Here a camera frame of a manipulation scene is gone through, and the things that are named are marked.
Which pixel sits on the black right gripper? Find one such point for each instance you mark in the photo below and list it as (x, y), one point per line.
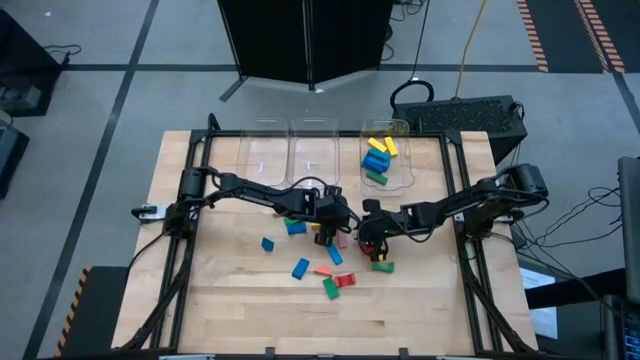
(382, 225)

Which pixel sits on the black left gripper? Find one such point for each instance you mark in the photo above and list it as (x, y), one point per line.
(330, 212)

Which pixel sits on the pink long block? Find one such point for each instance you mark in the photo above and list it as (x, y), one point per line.
(342, 241)

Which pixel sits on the yellow arch block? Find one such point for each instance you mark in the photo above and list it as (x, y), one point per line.
(315, 227)

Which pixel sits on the green arch block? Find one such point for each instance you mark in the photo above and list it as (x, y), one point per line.
(382, 269)

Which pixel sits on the blue long block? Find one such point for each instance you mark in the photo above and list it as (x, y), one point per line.
(380, 154)
(378, 160)
(335, 254)
(372, 166)

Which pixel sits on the blue short block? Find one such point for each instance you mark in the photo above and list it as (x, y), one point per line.
(297, 228)

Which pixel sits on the small green wedge block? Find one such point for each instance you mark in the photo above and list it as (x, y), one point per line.
(289, 220)

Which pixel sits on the orange rectangular block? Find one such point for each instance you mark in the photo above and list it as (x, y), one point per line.
(323, 271)

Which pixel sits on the red arch block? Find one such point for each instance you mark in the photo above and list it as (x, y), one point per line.
(340, 281)

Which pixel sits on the large green wedge block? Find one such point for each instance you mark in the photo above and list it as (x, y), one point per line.
(330, 289)

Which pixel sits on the green long block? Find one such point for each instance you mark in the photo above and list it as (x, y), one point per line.
(376, 178)

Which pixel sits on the yellow long block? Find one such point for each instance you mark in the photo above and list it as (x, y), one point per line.
(377, 145)
(391, 146)

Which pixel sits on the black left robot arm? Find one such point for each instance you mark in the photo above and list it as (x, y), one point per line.
(250, 192)

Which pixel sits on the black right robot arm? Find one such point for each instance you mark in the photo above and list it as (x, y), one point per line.
(465, 205)

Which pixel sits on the clear plastic bin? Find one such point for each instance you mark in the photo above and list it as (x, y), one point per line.
(402, 170)
(262, 150)
(315, 150)

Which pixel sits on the black perforated computer case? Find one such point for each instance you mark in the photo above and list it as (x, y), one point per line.
(460, 117)

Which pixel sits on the white paper sheet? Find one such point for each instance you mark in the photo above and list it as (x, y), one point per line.
(537, 279)

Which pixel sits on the black folding partition screen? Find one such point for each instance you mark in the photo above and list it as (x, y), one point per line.
(270, 40)

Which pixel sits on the black side desk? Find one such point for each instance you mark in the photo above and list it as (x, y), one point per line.
(575, 291)

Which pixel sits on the black mat hazard edge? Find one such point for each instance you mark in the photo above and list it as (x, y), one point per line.
(100, 310)

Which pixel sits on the grey monitor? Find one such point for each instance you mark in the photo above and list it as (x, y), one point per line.
(631, 225)

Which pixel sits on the black mat orange stripes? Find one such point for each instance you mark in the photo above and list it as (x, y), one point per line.
(560, 30)

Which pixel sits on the dark monitor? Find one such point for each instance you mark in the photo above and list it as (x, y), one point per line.
(10, 155)

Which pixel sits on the black equipment cart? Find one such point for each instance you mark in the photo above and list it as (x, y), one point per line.
(25, 50)

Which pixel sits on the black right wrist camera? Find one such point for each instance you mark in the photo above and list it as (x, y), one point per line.
(370, 205)

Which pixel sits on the black aluminium table frame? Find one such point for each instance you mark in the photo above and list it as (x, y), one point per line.
(350, 134)

